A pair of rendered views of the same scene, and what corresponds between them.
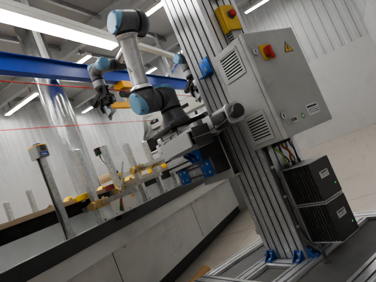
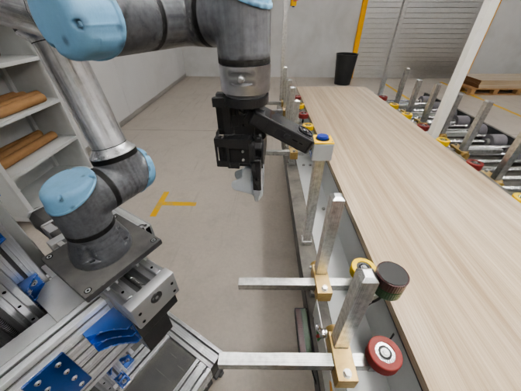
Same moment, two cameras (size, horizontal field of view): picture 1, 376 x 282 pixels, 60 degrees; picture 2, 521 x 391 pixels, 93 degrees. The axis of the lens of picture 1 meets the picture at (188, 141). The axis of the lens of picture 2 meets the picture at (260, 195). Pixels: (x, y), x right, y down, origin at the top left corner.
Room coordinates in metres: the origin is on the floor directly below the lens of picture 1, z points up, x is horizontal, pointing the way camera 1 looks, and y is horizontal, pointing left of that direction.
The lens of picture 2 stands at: (2.36, 0.23, 1.58)
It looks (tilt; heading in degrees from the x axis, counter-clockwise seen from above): 37 degrees down; 156
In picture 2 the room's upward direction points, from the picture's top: straight up
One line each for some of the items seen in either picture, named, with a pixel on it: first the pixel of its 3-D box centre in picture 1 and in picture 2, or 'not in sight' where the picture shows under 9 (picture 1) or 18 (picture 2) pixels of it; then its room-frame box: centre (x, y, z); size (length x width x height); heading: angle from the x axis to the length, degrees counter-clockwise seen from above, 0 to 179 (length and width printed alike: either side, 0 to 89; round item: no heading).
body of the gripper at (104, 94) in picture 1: (104, 96); (243, 129); (1.98, 0.37, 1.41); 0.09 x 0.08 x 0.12; 60
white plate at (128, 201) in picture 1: (125, 203); (321, 347); (2.14, 0.54, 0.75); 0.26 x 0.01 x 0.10; 155
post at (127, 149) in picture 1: (136, 173); not in sight; (2.40, 0.44, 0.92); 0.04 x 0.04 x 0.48; 65
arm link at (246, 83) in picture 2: (99, 85); (245, 80); (1.99, 0.37, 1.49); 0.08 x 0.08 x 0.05
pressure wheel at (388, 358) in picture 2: (112, 192); (379, 360); (2.25, 0.61, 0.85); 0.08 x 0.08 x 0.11
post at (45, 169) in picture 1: (55, 198); (312, 204); (1.71, 0.76, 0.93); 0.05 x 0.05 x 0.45; 65
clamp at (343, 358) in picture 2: (121, 189); (340, 354); (2.20, 0.54, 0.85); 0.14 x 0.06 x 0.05; 155
